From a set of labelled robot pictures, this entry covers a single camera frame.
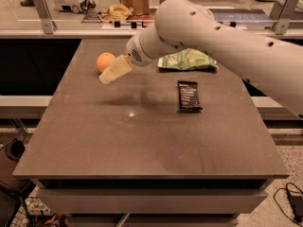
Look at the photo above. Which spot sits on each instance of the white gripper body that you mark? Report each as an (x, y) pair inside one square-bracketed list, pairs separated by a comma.
[(133, 52)]

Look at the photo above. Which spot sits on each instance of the wire basket with packages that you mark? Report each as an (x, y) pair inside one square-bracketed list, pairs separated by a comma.
[(34, 213)]

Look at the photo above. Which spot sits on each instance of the left metal glass post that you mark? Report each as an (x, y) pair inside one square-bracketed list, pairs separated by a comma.
[(47, 22)]

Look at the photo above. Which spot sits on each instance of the dark round bin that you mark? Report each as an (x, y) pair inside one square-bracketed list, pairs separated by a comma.
[(14, 150)]

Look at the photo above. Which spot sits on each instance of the green snack bag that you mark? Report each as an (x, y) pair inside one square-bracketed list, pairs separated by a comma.
[(187, 60)]

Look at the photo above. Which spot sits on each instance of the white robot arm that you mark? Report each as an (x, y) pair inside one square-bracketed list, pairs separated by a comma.
[(270, 65)]

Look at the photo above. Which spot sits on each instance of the orange fruit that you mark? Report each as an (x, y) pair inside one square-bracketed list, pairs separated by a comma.
[(104, 60)]

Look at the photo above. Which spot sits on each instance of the black power adapter with cable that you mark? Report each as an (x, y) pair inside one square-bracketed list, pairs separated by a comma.
[(294, 196)]

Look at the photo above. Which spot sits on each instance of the right metal glass post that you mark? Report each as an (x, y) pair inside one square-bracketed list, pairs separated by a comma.
[(281, 16)]

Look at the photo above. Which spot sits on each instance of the black snack bar wrapper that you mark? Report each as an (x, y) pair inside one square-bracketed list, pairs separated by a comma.
[(189, 100)]

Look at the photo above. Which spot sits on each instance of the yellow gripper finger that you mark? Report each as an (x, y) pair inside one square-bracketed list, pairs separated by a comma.
[(118, 68)]

